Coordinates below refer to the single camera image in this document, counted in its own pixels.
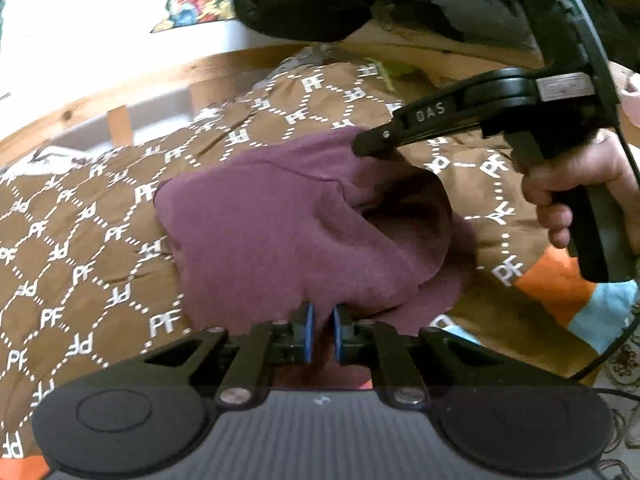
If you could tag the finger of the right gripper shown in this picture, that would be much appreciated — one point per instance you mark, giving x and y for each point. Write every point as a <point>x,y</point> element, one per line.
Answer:
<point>378,143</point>

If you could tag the wooden bed frame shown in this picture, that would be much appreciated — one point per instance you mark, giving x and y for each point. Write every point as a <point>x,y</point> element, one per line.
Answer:
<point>76,83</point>

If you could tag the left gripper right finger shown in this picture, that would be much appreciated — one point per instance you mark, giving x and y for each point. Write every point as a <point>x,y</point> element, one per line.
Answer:
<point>406,368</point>

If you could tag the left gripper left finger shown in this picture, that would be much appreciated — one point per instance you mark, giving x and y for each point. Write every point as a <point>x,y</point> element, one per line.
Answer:
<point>239,368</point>

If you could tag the person's right hand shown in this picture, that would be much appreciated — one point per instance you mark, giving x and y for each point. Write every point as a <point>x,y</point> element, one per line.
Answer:
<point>601,160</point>

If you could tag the white patterned bedsheet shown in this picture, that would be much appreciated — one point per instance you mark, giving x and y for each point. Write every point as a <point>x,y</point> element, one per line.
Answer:
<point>50,160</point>

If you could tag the brown PF patterned bedspread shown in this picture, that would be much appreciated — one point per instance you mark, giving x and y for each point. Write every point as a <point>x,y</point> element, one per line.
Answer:
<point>87,279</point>

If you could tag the maroon long sleeve shirt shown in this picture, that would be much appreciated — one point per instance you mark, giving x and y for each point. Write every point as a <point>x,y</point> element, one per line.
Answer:
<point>309,221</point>

